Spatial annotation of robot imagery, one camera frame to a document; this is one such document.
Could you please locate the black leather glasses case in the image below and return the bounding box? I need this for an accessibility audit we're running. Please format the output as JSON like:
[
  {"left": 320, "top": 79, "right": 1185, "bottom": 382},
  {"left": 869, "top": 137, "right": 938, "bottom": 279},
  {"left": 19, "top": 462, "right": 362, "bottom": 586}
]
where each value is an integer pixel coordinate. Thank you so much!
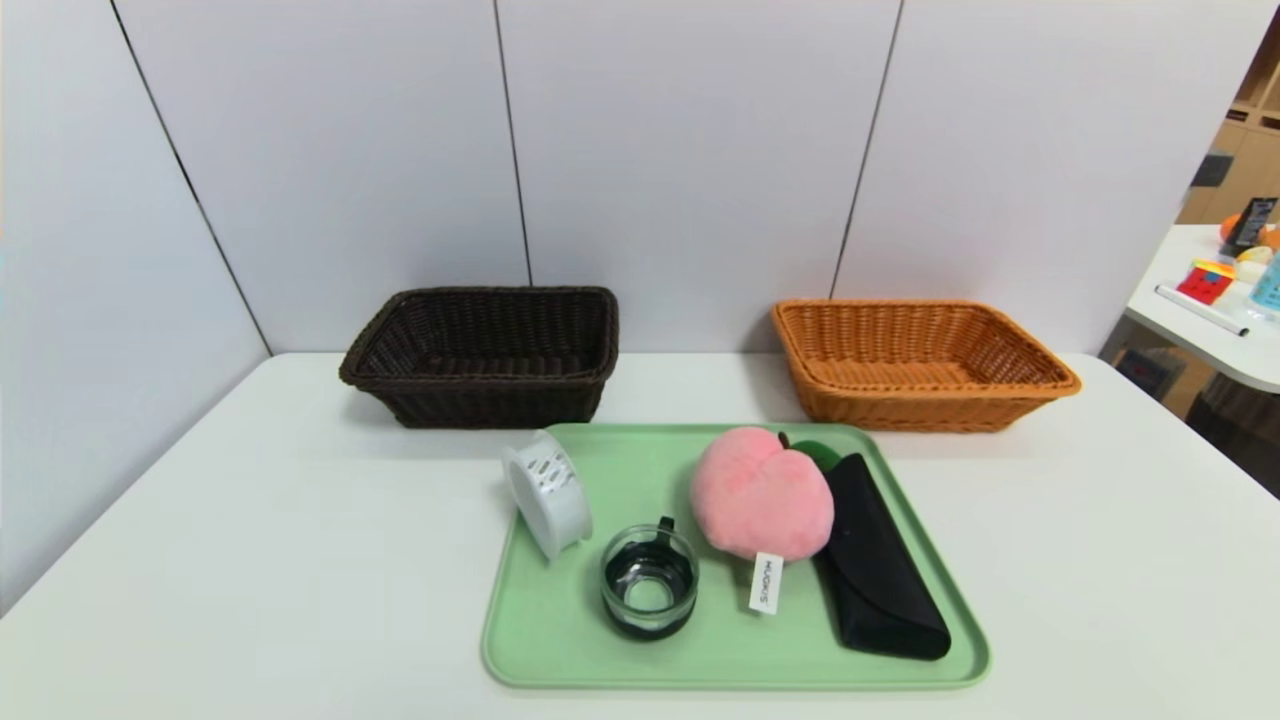
[{"left": 812, "top": 453, "right": 952, "bottom": 661}]

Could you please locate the colourful puzzle cube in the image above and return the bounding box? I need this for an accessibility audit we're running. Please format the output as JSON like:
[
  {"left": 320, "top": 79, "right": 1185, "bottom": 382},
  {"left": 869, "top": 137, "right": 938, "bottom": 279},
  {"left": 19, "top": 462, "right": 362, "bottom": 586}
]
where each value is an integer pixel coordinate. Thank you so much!
[{"left": 1176, "top": 260, "right": 1237, "bottom": 306}]

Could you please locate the pink plush peach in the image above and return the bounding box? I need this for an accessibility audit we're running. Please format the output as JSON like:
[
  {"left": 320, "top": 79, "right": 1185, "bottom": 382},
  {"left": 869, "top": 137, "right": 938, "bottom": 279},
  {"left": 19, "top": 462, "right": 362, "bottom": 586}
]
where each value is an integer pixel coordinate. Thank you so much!
[{"left": 690, "top": 427, "right": 843, "bottom": 616}]

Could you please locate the white plastic tape roll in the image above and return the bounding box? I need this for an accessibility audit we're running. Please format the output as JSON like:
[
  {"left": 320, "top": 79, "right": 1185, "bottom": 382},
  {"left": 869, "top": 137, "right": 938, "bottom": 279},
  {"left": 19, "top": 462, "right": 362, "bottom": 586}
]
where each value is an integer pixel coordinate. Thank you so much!
[{"left": 502, "top": 430, "right": 594, "bottom": 561}]

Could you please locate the white marker pen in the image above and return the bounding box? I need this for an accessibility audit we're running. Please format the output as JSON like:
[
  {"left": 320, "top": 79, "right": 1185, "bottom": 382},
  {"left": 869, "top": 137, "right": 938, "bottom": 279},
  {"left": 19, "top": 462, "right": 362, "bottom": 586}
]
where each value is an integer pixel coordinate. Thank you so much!
[{"left": 1155, "top": 285, "right": 1250, "bottom": 338}]

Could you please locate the orange wicker basket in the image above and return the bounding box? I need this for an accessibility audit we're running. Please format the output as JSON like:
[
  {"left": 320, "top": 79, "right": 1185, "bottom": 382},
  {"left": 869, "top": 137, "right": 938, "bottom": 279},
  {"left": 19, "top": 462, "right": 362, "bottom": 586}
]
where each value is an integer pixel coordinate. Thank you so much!
[{"left": 771, "top": 299, "right": 1083, "bottom": 434}]

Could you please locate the orange fruit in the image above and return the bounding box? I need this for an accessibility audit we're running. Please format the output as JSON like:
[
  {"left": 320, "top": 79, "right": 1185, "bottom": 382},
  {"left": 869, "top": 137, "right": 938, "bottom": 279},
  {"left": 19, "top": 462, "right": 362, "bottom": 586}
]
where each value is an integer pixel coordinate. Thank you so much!
[{"left": 1219, "top": 214, "right": 1280, "bottom": 251}]

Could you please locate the dark brown wicker basket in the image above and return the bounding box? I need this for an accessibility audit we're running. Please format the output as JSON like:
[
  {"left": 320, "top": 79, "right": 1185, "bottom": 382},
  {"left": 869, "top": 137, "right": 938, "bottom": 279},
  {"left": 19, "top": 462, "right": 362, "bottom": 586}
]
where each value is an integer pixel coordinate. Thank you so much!
[{"left": 338, "top": 286, "right": 620, "bottom": 430}]

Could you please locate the wooden shelf unit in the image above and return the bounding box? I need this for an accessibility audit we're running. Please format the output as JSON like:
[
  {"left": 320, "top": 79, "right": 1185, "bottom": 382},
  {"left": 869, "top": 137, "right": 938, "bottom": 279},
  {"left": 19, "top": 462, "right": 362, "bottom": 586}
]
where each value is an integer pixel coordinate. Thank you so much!
[{"left": 1176, "top": 20, "right": 1280, "bottom": 226}]

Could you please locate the glass cup with black handle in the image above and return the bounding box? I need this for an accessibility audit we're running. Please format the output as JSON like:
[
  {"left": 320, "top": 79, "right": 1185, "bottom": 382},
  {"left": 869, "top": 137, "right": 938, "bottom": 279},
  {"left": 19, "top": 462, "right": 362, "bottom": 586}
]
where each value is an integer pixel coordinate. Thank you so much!
[{"left": 600, "top": 516, "right": 701, "bottom": 642}]

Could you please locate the light green plastic tray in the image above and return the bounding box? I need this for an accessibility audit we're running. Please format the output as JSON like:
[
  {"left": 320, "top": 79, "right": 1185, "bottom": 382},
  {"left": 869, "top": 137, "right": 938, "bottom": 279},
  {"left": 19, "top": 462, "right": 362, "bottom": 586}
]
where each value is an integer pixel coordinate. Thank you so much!
[{"left": 481, "top": 422, "right": 992, "bottom": 691}]

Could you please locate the white side table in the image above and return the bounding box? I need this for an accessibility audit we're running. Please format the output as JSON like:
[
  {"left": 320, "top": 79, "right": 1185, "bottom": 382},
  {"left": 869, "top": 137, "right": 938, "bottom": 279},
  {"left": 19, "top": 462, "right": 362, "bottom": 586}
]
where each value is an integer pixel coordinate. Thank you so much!
[{"left": 1125, "top": 224, "right": 1280, "bottom": 394}]

